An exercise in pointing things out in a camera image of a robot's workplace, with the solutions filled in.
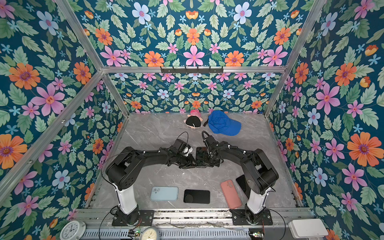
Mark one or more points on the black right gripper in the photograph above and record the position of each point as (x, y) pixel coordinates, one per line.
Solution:
(215, 165)

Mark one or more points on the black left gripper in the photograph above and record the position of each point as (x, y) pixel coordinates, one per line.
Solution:
(191, 163)

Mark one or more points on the black smartphone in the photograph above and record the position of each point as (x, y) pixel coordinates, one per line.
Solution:
(241, 181)
(201, 154)

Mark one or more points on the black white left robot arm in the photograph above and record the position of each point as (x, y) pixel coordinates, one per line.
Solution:
(124, 170)

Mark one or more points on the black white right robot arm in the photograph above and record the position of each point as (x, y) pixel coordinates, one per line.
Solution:
(260, 174)

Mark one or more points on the pink phone case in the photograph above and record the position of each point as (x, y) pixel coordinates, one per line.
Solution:
(231, 195)

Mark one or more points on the light blue phone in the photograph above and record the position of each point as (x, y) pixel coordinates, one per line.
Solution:
(164, 194)

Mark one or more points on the blue baseball cap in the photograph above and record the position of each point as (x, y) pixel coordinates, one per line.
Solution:
(220, 123)

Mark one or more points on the plush doll pink striped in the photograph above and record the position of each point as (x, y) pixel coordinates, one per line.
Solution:
(194, 119)

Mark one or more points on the white vented strip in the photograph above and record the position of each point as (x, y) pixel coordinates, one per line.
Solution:
(169, 234)

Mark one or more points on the round timer gauge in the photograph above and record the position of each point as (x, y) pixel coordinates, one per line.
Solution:
(150, 233)

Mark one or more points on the white rectangular box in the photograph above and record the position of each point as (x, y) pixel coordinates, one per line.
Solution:
(307, 228)

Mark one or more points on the white round clock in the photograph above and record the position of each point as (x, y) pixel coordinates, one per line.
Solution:
(73, 230)

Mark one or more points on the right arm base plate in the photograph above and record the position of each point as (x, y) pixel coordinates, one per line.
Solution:
(242, 218)

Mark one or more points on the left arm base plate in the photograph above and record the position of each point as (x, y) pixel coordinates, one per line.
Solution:
(144, 218)

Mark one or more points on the black hook rail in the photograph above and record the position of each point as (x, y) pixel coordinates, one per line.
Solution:
(190, 70)

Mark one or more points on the aluminium front rail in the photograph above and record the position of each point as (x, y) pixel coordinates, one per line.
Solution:
(193, 217)

